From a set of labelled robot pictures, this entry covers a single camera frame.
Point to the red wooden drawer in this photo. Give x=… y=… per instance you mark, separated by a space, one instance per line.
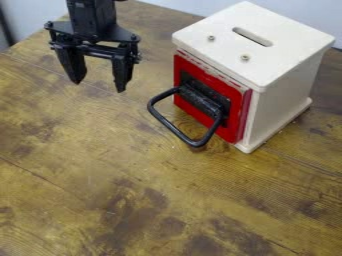
x=233 y=90

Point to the black metal drawer handle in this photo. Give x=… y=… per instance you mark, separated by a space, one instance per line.
x=200 y=101

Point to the white wooden box cabinet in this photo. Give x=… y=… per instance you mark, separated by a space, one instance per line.
x=264 y=52

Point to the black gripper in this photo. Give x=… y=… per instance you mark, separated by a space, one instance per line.
x=93 y=23

